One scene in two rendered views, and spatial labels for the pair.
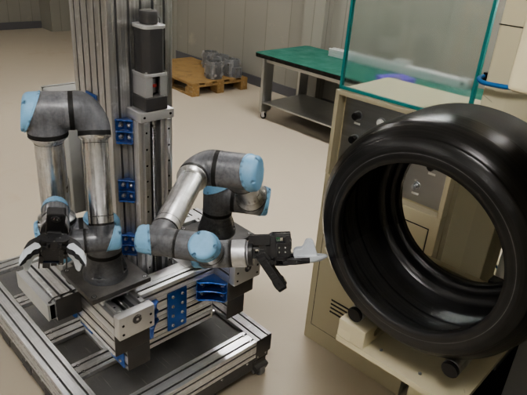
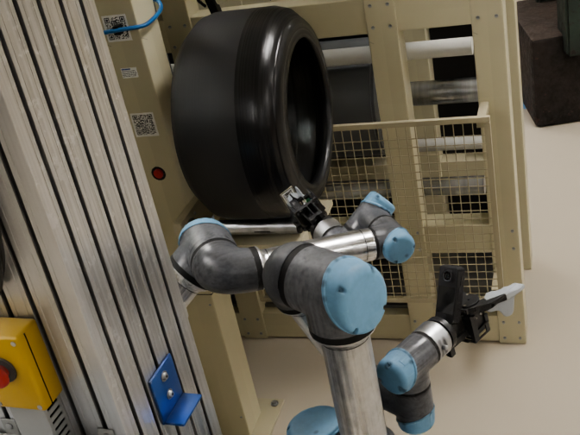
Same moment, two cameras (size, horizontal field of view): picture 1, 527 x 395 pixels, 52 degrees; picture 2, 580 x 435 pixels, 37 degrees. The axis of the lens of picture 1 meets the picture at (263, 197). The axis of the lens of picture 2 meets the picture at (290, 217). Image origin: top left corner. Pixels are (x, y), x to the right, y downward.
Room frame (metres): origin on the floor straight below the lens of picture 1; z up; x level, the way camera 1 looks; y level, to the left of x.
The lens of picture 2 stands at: (1.98, 1.77, 2.10)
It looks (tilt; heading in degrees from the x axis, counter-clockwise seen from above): 28 degrees down; 250
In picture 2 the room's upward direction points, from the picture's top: 12 degrees counter-clockwise
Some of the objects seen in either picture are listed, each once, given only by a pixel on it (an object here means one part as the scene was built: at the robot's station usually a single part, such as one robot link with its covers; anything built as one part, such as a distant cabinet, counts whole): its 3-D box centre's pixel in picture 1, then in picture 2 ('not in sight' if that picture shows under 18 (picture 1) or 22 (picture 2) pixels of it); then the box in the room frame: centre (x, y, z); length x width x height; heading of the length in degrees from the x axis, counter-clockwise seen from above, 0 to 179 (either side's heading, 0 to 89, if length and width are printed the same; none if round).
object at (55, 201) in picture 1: (55, 215); (407, 364); (1.38, 0.60, 1.04); 0.11 x 0.08 x 0.09; 20
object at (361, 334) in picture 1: (385, 307); (248, 245); (1.34, -0.39, 0.84); 0.36 x 0.09 x 0.06; 139
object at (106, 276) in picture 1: (104, 261); not in sight; (1.56, 0.52, 0.77); 0.15 x 0.15 x 0.10
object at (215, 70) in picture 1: (191, 67); not in sight; (7.02, 1.05, 0.18); 1.30 x 0.90 x 0.36; 46
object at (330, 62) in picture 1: (361, 102); not in sight; (5.15, -0.87, 0.41); 2.26 x 0.89 x 0.83; 46
